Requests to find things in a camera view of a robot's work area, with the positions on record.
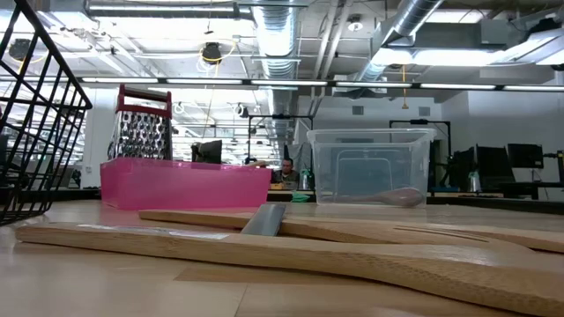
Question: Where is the grey spatula blade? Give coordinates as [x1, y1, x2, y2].
[240, 203, 288, 238]

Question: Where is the labelled wooden slotted spatula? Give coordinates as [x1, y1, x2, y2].
[138, 208, 493, 246]

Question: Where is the labelled wooden spork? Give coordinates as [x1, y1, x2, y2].
[15, 222, 564, 317]

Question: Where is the light wooden spoon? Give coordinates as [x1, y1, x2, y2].
[320, 186, 425, 209]

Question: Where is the person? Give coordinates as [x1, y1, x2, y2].
[271, 157, 301, 191]

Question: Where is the black background monitor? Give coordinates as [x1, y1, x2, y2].
[475, 144, 515, 186]
[190, 139, 224, 166]
[506, 143, 545, 170]

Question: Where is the overhead light bar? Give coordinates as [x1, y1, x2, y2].
[0, 75, 564, 92]

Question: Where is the clear plastic container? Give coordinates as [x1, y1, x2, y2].
[306, 127, 438, 209]

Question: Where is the pink plastic tray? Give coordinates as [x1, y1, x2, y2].
[100, 157, 273, 211]

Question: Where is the red metal box grater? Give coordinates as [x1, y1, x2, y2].
[107, 83, 174, 162]

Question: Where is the black overhead camera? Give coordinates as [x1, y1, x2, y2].
[201, 41, 224, 66]

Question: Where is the black background rig frame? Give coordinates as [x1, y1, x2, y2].
[389, 118, 453, 190]

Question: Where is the black aluminium table frame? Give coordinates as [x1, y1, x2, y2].
[0, 187, 564, 217]

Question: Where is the black wire basket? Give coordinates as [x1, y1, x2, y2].
[0, 0, 93, 226]

